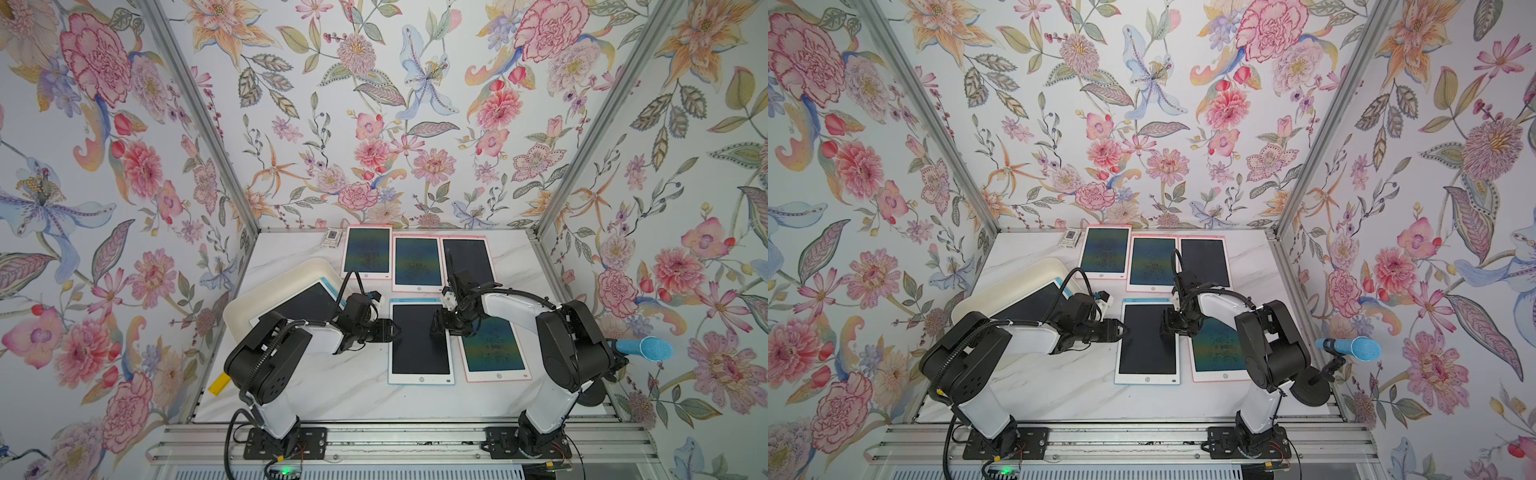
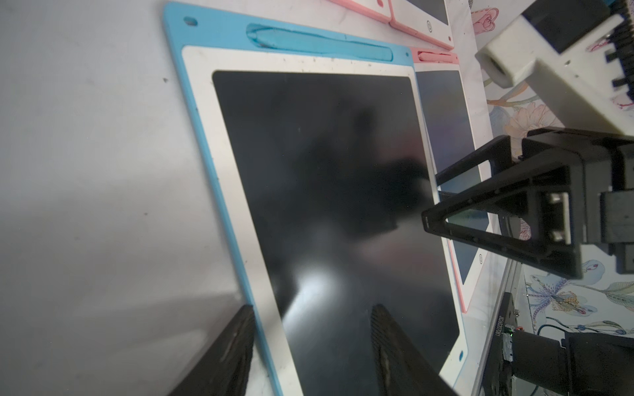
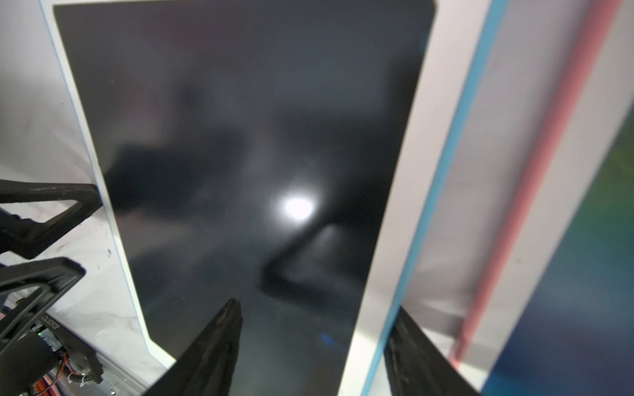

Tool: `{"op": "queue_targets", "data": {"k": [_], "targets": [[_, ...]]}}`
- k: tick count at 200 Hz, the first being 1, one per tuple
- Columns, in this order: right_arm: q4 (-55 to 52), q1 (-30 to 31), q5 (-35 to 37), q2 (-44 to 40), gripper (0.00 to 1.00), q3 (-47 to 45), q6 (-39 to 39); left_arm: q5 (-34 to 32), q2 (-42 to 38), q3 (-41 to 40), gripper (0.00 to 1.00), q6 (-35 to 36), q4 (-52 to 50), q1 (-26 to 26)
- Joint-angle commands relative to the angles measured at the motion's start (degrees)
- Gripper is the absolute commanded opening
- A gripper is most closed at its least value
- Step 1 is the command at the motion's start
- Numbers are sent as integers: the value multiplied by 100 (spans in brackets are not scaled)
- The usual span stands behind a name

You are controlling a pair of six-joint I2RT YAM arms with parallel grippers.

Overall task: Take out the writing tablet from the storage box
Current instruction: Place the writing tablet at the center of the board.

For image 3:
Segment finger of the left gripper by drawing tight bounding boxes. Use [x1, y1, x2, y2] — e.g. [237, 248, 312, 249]
[1, 179, 102, 259]
[1, 257, 86, 351]

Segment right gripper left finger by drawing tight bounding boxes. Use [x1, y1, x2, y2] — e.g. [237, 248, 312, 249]
[145, 299, 243, 396]

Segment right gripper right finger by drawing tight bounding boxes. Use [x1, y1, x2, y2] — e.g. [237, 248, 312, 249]
[384, 309, 480, 396]

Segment blue writing tablet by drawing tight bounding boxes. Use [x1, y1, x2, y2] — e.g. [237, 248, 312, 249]
[41, 1, 500, 395]

